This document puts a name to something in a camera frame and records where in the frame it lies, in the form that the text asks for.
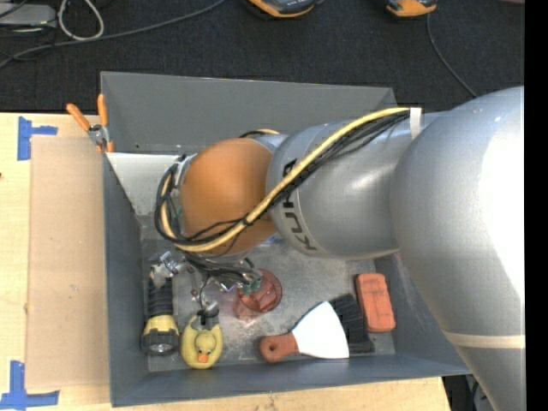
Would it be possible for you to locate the yellow and black flashlight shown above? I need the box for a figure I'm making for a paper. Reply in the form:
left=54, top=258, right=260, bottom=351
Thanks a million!
left=140, top=265, right=182, bottom=357

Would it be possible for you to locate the clear red plastic cup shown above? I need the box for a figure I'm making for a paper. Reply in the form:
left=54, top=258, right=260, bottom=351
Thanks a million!
left=233, top=268, right=284, bottom=321

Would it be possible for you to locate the white brush with red-brown handle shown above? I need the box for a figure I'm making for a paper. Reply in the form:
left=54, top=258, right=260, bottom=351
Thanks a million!
left=258, top=293, right=376, bottom=364

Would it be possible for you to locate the yellow rubber duck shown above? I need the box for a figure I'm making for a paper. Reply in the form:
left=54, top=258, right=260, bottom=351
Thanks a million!
left=179, top=312, right=225, bottom=370

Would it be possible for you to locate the red-brown flat block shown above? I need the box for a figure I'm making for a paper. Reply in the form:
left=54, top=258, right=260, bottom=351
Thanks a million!
left=354, top=272, right=397, bottom=334

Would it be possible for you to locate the grey metal bin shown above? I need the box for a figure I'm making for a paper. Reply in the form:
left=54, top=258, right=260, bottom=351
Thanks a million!
left=98, top=70, right=473, bottom=408

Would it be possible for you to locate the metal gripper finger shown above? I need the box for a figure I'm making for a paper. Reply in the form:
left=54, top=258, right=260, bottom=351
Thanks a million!
left=158, top=251, right=189, bottom=278

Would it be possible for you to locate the brown cardboard board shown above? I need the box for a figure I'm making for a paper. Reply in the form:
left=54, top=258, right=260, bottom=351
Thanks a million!
left=23, top=134, right=113, bottom=394

